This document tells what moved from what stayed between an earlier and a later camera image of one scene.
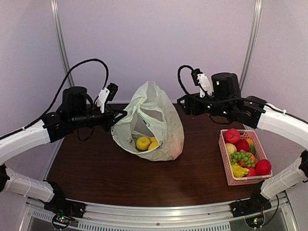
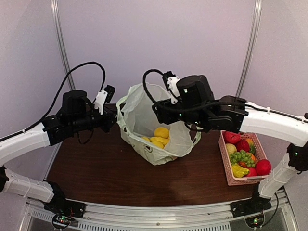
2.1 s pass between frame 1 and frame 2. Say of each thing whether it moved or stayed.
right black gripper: moved
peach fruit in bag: stayed
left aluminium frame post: stayed
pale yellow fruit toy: stayed
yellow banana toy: stayed
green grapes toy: stayed
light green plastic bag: moved
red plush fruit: stayed
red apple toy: stayed
